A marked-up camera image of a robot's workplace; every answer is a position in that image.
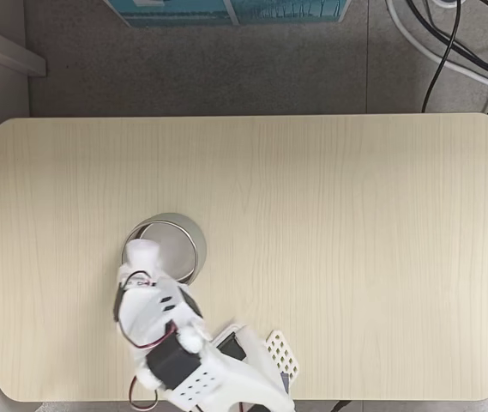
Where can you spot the white gauze dressing roll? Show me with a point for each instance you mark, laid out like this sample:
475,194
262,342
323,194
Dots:
136,250

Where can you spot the gray table clamp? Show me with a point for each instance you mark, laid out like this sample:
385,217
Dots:
285,381

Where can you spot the blue printed box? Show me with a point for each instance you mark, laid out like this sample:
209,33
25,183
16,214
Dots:
183,10

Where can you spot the white shelf board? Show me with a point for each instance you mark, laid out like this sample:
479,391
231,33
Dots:
7,49

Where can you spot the white power strip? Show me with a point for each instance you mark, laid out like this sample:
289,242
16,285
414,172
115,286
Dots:
447,2

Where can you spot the white perforated base plate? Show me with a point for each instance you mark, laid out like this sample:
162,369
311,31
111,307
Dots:
282,354

